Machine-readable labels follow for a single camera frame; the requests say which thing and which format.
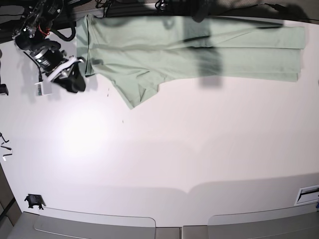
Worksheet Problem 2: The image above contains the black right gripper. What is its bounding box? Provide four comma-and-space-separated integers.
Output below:
23, 47, 86, 93

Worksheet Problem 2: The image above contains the light green T-shirt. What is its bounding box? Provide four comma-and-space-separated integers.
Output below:
76, 14, 306, 109

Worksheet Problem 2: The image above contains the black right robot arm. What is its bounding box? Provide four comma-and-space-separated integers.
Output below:
12, 0, 86, 95

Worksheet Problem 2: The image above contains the silver hex key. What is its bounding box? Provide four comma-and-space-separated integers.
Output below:
0, 144, 13, 162

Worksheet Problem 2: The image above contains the black clamp on table edge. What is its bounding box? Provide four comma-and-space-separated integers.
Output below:
25, 194, 46, 210

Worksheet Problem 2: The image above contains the grey chair back left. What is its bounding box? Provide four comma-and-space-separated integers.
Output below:
33, 214, 157, 239

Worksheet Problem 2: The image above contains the grey chair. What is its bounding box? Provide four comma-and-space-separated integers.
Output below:
33, 214, 157, 239
207, 208, 319, 239

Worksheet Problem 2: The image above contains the black power adapter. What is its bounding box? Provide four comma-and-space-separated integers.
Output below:
264, 3, 290, 14

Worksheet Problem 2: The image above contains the grey chair back right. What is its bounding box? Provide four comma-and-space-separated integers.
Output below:
207, 208, 319, 239

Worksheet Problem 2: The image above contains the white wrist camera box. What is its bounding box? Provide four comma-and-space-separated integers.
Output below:
35, 81, 52, 96

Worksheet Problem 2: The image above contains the black teleoperation handle device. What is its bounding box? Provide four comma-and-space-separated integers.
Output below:
0, 48, 9, 97

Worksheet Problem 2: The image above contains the black camera mount overhead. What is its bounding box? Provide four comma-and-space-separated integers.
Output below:
190, 0, 213, 23

